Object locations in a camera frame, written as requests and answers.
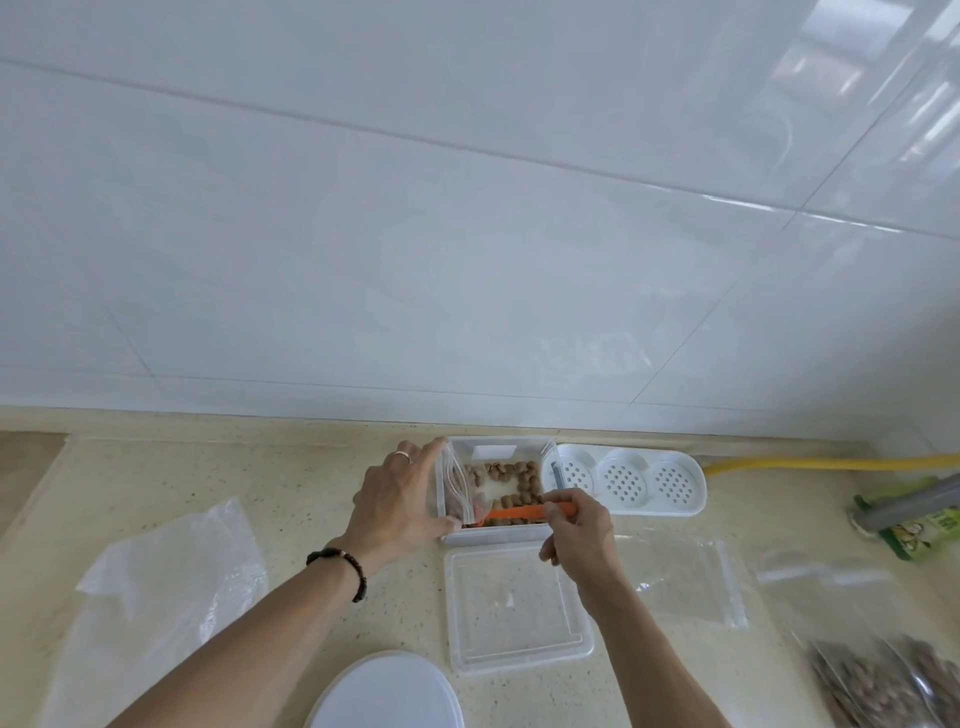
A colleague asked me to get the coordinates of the clear plastic container lid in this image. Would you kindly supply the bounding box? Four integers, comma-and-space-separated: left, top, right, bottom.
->
443, 540, 597, 678

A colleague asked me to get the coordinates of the orange plastic scoop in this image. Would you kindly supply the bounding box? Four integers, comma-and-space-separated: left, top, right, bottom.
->
480, 501, 579, 525

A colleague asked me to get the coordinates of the white perforated plastic tray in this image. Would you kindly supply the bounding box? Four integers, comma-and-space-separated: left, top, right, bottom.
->
553, 442, 708, 519

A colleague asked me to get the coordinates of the person's right hand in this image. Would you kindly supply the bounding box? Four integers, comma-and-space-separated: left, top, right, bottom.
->
539, 487, 619, 598

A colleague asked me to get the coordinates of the white round lid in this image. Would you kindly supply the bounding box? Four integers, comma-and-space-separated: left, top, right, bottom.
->
303, 650, 463, 728

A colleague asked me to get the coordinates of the small clear zip bag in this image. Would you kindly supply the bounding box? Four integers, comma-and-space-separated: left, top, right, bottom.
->
441, 438, 492, 527

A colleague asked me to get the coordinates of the green printed packet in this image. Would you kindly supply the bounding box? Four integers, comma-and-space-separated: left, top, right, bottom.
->
852, 486, 960, 564

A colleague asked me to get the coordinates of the clear bag of brown nuts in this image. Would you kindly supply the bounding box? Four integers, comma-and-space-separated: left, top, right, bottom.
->
750, 549, 960, 728

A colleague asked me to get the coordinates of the person's right forearm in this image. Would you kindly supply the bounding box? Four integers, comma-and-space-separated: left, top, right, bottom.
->
576, 573, 732, 728

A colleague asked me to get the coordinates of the crumpled clear plastic bag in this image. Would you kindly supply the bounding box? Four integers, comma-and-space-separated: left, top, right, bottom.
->
36, 496, 271, 728

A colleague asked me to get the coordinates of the empty clear zip bag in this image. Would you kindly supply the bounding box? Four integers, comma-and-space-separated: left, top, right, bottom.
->
611, 534, 751, 632

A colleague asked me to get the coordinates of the pile of brown nuts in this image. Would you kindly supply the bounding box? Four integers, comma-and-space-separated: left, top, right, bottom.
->
459, 460, 544, 529

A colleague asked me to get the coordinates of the person's left forearm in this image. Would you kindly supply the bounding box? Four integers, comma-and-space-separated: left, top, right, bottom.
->
105, 541, 376, 728

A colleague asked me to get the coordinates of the person's left hand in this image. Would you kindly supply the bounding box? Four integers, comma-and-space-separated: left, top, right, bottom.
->
344, 437, 471, 566

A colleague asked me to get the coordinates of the dark beaded bracelet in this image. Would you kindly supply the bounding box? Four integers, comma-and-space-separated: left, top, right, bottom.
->
306, 547, 369, 605

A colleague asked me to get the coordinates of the clear plastic food container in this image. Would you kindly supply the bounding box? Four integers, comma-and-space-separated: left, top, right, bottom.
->
437, 435, 562, 545

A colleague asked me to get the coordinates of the grey pipe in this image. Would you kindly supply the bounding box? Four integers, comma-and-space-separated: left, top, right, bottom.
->
855, 471, 960, 535

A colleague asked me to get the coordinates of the yellow hose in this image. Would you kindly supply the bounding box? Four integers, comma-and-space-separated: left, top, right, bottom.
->
703, 453, 960, 479

